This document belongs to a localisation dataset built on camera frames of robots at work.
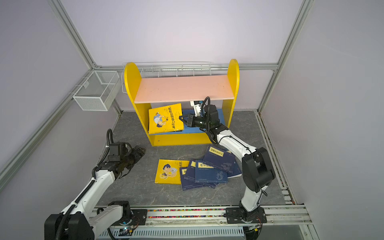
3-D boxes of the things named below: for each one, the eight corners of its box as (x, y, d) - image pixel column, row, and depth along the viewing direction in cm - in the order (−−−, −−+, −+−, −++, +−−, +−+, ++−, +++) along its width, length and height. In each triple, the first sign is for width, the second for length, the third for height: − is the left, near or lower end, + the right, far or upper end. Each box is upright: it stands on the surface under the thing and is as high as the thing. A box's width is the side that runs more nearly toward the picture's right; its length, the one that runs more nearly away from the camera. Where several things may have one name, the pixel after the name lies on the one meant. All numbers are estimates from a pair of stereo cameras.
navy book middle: (195, 183, 86) (195, 181, 82) (195, 163, 94) (195, 160, 90) (227, 183, 86) (228, 181, 82) (224, 163, 94) (225, 160, 90)
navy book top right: (200, 164, 94) (200, 159, 89) (209, 147, 102) (209, 142, 97) (237, 182, 87) (240, 178, 82) (244, 162, 95) (246, 158, 90)
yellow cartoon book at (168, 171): (155, 184, 87) (154, 182, 85) (159, 160, 96) (158, 159, 94) (187, 184, 87) (187, 182, 85) (188, 160, 96) (188, 159, 94)
